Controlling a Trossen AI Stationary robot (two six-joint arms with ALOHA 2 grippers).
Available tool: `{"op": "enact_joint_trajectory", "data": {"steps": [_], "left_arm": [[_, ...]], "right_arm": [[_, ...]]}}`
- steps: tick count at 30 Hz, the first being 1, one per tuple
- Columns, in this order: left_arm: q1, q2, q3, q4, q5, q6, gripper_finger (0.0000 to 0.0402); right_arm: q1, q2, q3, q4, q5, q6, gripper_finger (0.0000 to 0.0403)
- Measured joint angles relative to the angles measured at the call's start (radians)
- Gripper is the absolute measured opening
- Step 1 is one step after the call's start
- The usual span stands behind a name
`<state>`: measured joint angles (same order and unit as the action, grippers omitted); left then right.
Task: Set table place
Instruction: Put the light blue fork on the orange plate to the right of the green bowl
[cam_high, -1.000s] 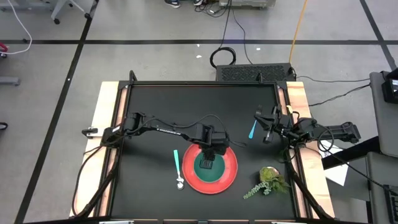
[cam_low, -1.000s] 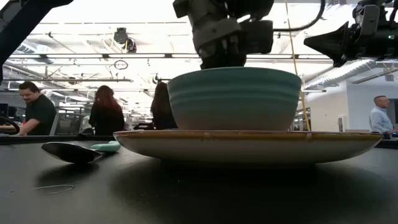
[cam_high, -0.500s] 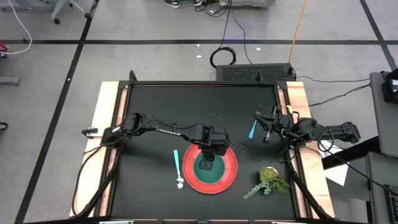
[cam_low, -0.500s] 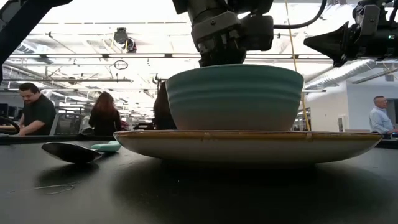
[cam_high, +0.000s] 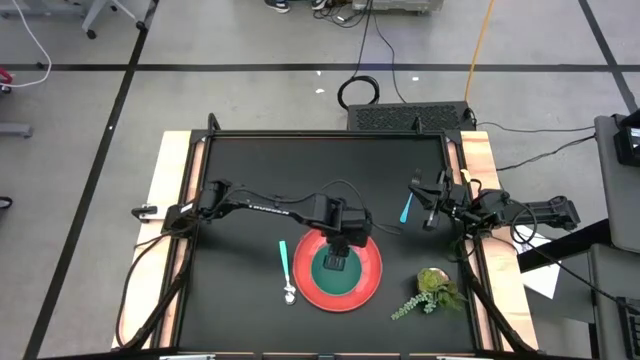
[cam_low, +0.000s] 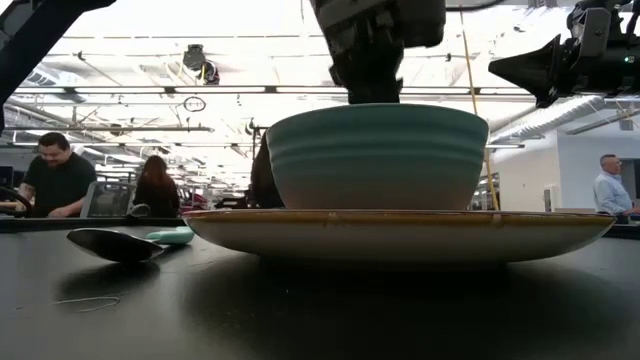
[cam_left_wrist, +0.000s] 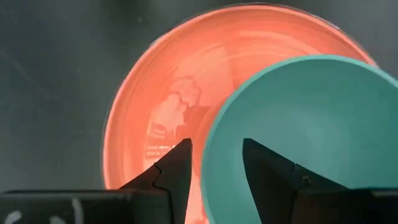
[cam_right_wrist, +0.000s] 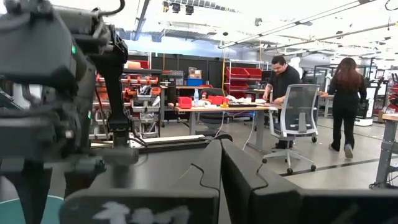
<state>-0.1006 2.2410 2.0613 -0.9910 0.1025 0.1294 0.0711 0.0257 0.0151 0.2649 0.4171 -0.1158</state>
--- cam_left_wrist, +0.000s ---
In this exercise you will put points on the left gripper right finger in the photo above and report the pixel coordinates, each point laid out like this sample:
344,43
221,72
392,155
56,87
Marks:
273,180

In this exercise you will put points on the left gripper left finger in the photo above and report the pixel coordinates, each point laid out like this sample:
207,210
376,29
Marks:
174,174

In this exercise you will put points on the teal bowl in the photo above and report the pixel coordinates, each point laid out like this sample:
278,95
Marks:
311,118

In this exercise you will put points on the orange ceramic plate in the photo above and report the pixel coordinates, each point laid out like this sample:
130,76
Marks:
192,68

